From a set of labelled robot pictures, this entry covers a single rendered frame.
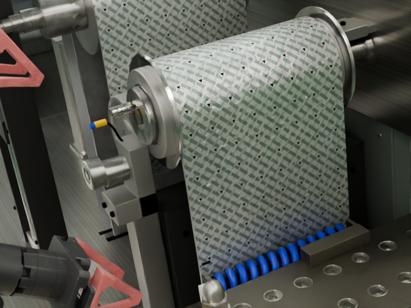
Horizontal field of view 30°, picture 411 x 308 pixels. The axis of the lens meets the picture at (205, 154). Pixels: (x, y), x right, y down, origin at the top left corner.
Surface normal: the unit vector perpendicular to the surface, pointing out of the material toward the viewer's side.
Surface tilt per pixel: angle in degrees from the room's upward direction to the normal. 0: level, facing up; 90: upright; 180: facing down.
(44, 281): 81
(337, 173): 90
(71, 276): 58
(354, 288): 0
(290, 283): 0
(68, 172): 0
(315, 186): 90
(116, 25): 92
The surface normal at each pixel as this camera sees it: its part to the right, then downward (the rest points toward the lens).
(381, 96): -0.88, 0.30
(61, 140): -0.13, -0.89
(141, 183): 0.45, 0.34
